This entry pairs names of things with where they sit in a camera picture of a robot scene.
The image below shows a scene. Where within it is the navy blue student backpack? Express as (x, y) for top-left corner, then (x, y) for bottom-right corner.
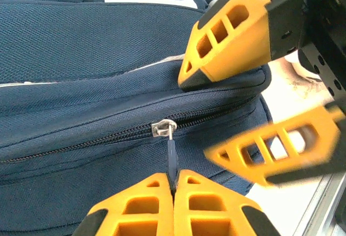
(0, 0), (272, 236)

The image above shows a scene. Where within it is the aluminium table edge frame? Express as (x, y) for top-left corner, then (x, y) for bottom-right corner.
(291, 173), (346, 236)

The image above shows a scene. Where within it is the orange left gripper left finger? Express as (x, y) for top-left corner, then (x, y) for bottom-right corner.
(71, 172), (174, 236)

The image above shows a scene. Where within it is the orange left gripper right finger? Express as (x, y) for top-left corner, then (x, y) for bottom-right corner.
(174, 168), (282, 236)

